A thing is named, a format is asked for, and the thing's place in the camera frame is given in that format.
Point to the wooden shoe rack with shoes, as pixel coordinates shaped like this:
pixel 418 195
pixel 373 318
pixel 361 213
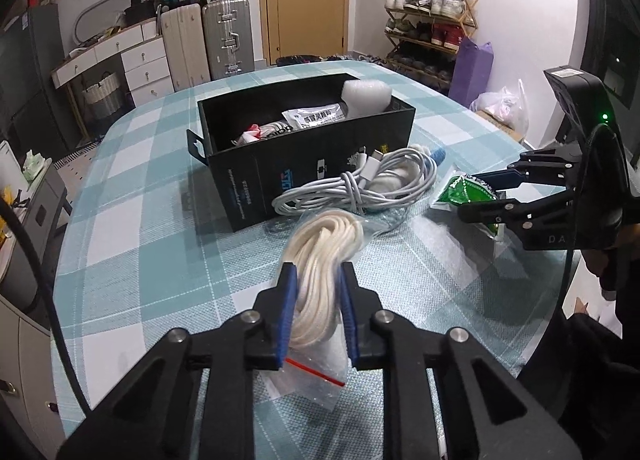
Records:
pixel 430 5

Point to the clear plastic sheet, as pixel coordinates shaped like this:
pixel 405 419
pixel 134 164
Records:
pixel 450 260

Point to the white bin appliance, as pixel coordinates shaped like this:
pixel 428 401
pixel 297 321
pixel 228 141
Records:
pixel 6 160

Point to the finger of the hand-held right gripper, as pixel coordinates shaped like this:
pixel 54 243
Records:
pixel 520 212
pixel 500 179

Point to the white plastic bag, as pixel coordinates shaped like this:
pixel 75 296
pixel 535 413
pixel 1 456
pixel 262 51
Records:
pixel 500 105

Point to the person's right hand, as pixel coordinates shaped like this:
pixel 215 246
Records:
pixel 611 267

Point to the dark door mat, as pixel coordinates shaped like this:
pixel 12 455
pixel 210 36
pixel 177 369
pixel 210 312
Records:
pixel 300 60

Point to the green tissue pack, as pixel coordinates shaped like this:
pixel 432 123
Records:
pixel 36 165

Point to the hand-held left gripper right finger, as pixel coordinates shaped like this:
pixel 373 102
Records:
pixel 350 322

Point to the white cabinet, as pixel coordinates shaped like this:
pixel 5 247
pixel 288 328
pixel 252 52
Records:
pixel 25 370

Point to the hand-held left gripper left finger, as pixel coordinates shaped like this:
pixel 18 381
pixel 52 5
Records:
pixel 287 322

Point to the purple bag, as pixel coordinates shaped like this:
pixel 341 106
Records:
pixel 470 73

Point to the black cardboard box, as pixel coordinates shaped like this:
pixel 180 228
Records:
pixel 300 175

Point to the person's dark clothing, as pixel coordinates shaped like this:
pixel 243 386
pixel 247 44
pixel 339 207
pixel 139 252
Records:
pixel 590 370

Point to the grey white woven basket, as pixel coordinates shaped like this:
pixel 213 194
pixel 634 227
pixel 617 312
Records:
pixel 105 98

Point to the white desk with drawers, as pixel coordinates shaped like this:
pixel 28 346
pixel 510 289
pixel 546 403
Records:
pixel 145 65

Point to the silver suitcase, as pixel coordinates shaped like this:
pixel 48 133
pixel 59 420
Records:
pixel 227 38

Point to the green white medicine sachet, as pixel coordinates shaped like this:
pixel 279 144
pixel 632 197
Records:
pixel 465 190
pixel 315 116

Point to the black paper bag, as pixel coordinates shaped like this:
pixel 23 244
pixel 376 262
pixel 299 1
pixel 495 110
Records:
pixel 141 3

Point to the grey refrigerator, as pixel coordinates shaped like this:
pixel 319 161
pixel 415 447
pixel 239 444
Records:
pixel 35 80

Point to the oval white framed mirror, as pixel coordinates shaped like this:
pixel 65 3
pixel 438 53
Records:
pixel 82 15

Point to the grey side table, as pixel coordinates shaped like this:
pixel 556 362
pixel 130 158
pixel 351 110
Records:
pixel 45 210

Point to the yellow wooden door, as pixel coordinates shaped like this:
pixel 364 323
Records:
pixel 305 5

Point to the beige suitcase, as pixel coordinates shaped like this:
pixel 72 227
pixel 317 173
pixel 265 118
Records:
pixel 187 48

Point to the white foam wrap roll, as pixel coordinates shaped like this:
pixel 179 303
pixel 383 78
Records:
pixel 365 98

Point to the white tube with blue cap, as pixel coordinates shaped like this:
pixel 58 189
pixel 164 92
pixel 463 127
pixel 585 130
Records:
pixel 439 157

